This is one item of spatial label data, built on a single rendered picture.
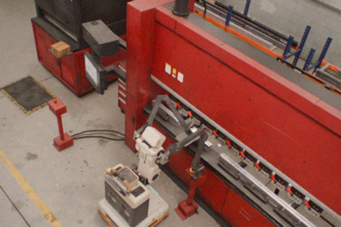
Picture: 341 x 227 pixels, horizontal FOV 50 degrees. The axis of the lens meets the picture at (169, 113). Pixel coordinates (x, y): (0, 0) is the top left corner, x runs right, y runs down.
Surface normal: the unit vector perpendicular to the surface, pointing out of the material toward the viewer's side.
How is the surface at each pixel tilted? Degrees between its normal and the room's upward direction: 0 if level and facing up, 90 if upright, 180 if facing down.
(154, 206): 0
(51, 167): 0
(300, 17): 90
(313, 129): 90
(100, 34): 0
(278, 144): 90
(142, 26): 90
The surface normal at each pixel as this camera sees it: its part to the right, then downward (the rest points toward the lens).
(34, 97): 0.09, -0.74
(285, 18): -0.72, 0.42
